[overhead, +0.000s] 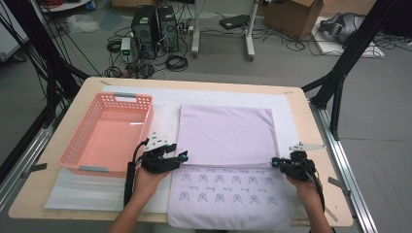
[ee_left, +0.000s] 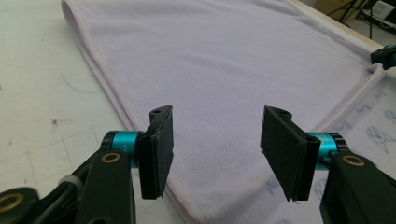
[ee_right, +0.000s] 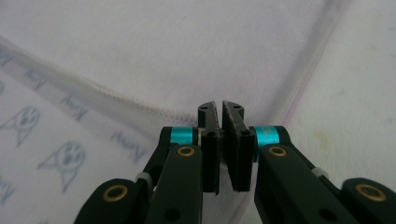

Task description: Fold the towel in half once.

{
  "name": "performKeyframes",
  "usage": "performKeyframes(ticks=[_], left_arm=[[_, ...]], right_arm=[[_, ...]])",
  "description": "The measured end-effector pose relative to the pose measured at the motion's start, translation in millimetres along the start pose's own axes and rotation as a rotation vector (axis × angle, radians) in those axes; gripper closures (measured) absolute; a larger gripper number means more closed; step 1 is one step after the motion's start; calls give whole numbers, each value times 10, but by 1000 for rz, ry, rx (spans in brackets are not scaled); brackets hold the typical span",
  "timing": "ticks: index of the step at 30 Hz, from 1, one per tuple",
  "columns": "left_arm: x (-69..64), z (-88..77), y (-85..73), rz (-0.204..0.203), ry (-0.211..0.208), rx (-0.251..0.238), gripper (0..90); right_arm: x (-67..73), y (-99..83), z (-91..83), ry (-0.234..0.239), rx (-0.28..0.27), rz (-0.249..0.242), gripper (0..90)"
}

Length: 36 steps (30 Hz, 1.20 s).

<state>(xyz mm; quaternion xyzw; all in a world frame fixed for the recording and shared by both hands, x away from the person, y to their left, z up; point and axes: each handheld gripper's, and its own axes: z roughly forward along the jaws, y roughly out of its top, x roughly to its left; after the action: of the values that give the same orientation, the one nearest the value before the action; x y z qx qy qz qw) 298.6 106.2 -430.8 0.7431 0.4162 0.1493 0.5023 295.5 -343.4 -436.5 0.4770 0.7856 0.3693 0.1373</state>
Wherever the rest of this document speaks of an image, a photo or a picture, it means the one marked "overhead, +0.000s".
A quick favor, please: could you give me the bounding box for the person's left hand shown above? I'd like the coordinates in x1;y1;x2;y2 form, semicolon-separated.
133;167;171;202

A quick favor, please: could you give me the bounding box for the black cable coil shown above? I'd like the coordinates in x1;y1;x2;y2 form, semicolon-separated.
165;54;189;73

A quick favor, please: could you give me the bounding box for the black metal frame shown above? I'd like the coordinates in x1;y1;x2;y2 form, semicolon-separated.
0;0;91;130
300;0;402;142

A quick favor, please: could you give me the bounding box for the grey rounded device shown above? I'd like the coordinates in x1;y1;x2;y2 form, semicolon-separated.
319;12;365;45

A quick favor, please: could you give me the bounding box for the aluminium rail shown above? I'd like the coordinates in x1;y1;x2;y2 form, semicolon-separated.
0;106;66;212
309;100;379;233

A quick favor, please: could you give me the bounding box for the black flat device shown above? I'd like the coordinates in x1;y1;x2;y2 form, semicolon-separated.
219;14;251;31

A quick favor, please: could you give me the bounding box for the lavender printed shirt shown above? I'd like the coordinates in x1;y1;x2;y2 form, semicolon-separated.
167;103;292;231

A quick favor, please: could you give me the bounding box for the small white box device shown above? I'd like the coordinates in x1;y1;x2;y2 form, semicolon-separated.
120;37;133;63

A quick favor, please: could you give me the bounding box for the clear plastic bag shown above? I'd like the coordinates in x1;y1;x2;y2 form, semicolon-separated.
66;13;101;35

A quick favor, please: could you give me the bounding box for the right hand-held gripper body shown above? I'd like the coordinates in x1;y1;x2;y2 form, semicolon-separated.
279;141;326;182

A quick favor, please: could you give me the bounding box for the person's right hand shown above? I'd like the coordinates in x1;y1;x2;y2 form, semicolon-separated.
285;176;324;208

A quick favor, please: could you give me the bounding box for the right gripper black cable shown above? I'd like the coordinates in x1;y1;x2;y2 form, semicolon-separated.
304;161;326;213

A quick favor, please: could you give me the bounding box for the black computer tower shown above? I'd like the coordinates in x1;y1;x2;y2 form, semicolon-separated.
130;5;159;60
156;5;180;53

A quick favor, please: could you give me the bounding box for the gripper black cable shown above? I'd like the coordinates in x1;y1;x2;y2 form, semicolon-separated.
123;138;150;208
304;161;326;213

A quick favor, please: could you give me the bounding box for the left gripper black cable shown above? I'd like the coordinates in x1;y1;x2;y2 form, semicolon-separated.
123;138;150;208

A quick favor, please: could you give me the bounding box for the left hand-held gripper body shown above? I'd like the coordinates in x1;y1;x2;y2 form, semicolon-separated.
140;131;183;175

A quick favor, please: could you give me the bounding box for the pink plastic basket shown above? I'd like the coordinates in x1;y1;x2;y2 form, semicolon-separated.
57;91;155;180

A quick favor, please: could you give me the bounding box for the white metal stand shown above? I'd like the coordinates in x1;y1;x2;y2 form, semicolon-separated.
190;0;260;62

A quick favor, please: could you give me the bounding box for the open cardboard box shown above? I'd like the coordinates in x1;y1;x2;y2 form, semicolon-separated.
262;0;325;42

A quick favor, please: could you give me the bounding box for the white flat board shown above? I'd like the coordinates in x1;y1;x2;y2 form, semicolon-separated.
312;16;386;59

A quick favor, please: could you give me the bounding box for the round white table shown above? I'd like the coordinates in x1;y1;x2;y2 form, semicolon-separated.
38;0;93;14

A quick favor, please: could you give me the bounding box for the blue sheet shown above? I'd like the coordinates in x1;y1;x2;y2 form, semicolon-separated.
98;9;124;32

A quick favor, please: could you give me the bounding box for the white cabinet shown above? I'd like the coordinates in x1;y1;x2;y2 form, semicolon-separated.
0;0;30;62

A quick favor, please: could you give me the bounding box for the white grid mat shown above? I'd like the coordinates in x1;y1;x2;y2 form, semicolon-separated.
44;84;322;220

